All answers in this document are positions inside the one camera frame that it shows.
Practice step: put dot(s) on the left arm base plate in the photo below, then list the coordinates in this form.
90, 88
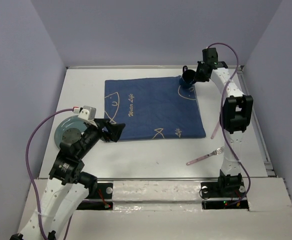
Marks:
100, 200

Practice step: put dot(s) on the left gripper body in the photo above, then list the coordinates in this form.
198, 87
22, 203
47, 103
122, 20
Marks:
92, 134

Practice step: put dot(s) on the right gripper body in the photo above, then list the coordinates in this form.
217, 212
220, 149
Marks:
200, 75

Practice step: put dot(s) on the spoon with pink handle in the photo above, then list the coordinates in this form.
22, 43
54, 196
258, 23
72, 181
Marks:
216, 129

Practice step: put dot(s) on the dark blue mug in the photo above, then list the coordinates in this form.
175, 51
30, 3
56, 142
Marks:
187, 79

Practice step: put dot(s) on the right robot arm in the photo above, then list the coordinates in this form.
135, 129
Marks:
234, 118

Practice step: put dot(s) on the fork with pink handle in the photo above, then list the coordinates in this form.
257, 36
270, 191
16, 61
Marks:
206, 156

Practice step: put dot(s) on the teal plate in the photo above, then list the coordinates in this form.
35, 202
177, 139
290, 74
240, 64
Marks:
68, 123

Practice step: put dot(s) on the blue cloth placemat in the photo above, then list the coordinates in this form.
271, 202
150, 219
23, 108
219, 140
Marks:
153, 109

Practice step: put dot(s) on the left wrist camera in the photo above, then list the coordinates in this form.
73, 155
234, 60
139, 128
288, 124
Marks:
85, 113

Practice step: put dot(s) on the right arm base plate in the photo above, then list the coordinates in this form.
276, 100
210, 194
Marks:
214, 199

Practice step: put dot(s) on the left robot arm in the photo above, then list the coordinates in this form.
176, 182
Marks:
67, 185

